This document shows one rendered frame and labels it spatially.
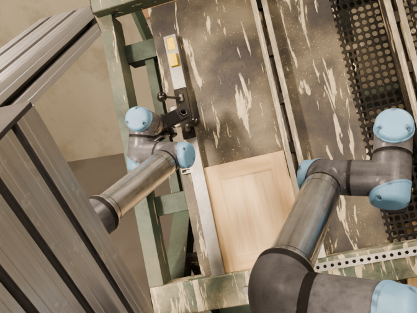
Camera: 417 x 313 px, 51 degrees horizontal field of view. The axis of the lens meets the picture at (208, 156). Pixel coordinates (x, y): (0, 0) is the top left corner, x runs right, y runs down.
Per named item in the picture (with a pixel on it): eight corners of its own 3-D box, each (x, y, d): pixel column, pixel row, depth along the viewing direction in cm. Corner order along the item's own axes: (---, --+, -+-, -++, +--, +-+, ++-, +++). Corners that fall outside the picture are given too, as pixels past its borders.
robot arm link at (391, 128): (371, 141, 85) (374, 104, 88) (372, 164, 94) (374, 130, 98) (416, 142, 82) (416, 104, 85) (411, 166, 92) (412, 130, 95)
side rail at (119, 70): (157, 281, 177) (149, 288, 167) (108, 27, 188) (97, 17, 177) (171, 279, 176) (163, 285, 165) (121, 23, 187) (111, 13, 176)
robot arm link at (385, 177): (353, 209, 91) (357, 162, 95) (412, 213, 86) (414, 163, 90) (347, 196, 85) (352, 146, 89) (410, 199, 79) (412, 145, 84)
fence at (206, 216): (213, 274, 167) (211, 276, 163) (165, 40, 176) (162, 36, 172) (226, 272, 166) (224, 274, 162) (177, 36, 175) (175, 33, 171)
